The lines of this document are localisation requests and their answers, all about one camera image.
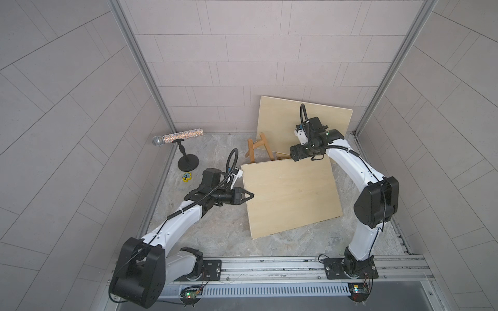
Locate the black microphone stand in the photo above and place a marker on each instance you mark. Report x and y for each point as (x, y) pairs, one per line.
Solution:
(188, 162)

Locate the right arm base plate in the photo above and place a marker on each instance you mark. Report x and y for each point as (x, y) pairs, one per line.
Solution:
(350, 268)

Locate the small yellow toy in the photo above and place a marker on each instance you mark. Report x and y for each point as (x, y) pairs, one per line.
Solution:
(187, 176)

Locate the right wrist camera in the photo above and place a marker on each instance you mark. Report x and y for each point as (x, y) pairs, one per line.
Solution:
(301, 134)

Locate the plywood board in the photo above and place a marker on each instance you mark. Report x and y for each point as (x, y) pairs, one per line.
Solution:
(278, 118)
(289, 195)

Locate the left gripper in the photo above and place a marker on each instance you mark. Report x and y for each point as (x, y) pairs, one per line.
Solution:
(235, 195)

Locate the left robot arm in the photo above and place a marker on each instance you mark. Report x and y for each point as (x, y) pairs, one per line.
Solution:
(146, 265)

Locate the aluminium mounting rail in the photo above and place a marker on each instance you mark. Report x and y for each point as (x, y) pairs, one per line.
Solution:
(404, 281)

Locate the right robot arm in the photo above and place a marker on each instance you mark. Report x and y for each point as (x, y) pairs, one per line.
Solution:
(378, 199)

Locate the left circuit board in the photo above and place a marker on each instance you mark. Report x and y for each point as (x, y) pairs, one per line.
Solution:
(191, 295)

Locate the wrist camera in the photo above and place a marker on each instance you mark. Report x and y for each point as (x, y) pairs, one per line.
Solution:
(235, 174)
(301, 134)

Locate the circuit board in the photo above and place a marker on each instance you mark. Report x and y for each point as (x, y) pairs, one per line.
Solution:
(359, 293)
(191, 295)

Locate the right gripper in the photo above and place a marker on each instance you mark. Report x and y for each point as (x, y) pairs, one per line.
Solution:
(301, 153)

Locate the glitter microphone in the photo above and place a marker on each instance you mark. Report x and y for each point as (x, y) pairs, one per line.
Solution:
(172, 137)

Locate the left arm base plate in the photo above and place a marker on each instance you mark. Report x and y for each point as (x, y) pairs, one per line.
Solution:
(210, 271)

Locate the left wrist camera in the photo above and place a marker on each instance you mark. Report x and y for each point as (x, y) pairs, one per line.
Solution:
(235, 174)

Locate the right circuit board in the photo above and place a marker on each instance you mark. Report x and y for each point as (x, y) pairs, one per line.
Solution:
(359, 293)

